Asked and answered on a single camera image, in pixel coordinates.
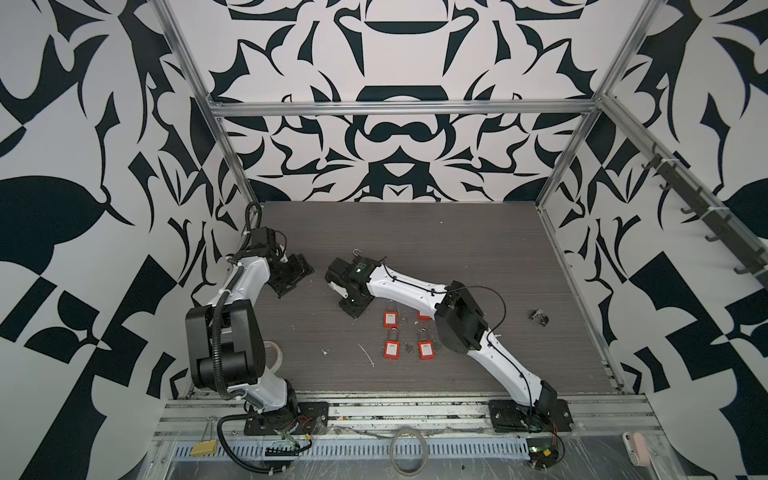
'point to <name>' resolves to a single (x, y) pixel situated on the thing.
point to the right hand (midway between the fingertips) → (353, 305)
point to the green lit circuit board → (543, 452)
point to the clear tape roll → (279, 357)
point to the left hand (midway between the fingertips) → (304, 270)
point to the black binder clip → (539, 315)
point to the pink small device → (641, 451)
